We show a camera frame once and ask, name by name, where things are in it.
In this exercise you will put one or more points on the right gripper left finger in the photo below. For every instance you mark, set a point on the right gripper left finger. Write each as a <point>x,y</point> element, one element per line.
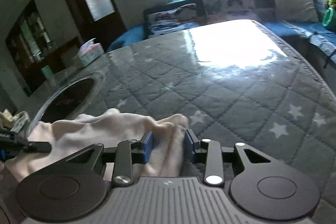
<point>125,155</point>

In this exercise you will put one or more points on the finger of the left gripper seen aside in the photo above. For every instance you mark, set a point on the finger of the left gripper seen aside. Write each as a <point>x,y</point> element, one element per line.
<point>11,145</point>

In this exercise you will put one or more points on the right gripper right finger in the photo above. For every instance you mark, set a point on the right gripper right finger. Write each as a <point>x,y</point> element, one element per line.
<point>212,155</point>

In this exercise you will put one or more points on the cream white garment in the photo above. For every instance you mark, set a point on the cream white garment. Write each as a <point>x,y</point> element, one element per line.
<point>109,129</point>

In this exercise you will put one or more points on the grey quilted star table cover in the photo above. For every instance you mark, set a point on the grey quilted star table cover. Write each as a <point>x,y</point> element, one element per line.
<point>235,81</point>

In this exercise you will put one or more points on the dark display cabinet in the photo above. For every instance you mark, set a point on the dark display cabinet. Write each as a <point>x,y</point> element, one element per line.
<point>35,55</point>

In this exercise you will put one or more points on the tissue box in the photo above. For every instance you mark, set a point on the tissue box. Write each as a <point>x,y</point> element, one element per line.
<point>87,53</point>

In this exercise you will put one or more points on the left butterfly cushion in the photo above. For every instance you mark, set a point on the left butterfly cushion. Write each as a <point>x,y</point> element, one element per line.
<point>166,22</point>

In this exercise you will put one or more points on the butterfly cushion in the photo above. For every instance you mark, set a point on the butterfly cushion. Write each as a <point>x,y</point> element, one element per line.
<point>166,22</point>
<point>225,10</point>

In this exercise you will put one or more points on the dark wooden door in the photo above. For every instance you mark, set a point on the dark wooden door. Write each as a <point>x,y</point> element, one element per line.
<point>97,19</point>

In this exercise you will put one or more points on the right butterfly cushion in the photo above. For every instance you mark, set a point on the right butterfly cushion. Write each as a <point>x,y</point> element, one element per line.
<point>225,10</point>

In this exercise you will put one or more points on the blue corner sofa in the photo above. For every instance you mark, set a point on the blue corner sofa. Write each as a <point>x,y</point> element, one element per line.
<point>312,40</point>

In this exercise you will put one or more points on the grey square pillow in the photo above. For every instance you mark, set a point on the grey square pillow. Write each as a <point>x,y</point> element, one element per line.
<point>296,10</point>

